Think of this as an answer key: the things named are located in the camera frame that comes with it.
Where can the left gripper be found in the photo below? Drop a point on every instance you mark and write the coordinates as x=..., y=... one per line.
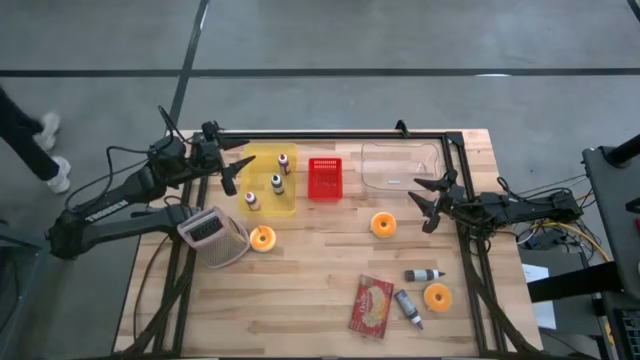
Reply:
x=207, y=152

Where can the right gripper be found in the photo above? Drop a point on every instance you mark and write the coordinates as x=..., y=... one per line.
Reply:
x=454, y=196

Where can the red food colouring bottle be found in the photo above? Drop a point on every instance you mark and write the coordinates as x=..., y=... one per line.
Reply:
x=283, y=163
x=251, y=200

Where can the black food colouring bottle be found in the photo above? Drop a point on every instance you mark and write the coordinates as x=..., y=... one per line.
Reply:
x=277, y=183
x=422, y=275

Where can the blue food colouring bottle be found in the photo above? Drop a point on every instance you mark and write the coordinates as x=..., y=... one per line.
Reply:
x=407, y=306

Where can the red popcorn packet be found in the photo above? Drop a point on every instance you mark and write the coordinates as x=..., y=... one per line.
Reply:
x=371, y=306

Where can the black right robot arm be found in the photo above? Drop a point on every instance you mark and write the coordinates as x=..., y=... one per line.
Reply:
x=525, y=207

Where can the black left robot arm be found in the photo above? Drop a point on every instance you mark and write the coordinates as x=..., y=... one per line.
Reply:
x=105, y=211

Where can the yellow translucent plastic bin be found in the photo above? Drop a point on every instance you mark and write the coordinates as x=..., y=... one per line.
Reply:
x=265, y=160

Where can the clear plastic bin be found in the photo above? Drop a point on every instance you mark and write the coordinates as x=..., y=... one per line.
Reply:
x=400, y=167

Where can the black clamp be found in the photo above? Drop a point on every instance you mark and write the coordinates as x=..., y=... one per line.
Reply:
x=401, y=128

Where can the metal box grater pink trim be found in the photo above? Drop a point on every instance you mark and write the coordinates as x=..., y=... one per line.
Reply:
x=215, y=240

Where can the red plastic basket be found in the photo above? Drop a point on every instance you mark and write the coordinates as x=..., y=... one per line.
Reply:
x=325, y=181

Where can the white paper sheet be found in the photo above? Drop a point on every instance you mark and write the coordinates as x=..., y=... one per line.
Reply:
x=537, y=295

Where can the black flat bar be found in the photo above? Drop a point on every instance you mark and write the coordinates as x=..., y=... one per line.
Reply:
x=575, y=282

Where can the black equipment cart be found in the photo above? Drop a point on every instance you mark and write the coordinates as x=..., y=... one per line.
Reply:
x=610, y=210

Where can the person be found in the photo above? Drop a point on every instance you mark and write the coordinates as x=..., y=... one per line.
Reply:
x=25, y=145

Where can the grey metal stand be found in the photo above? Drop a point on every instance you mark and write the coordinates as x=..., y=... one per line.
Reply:
x=15, y=250

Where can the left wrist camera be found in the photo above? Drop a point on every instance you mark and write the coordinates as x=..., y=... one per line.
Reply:
x=210, y=130

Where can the black aluminium table frame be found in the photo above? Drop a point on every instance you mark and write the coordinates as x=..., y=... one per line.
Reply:
x=350, y=135

